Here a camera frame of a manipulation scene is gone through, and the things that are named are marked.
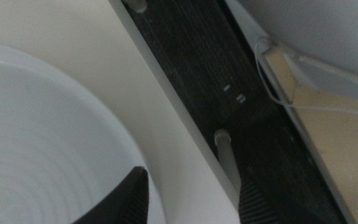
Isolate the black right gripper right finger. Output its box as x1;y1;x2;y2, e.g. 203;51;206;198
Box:
237;177;280;224

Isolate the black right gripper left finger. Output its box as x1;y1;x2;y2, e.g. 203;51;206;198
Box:
71;166;150;224

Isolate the grey shallow bowl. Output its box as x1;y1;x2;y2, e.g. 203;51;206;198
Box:
0;40;167;224

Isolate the white round table leg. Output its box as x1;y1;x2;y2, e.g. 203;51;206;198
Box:
213;128;242;191
125;0;149;14

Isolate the dark woven floor mat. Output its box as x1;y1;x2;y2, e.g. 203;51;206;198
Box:
120;0;351;224

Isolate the thin white cable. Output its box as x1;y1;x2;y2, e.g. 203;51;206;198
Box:
254;36;358;118

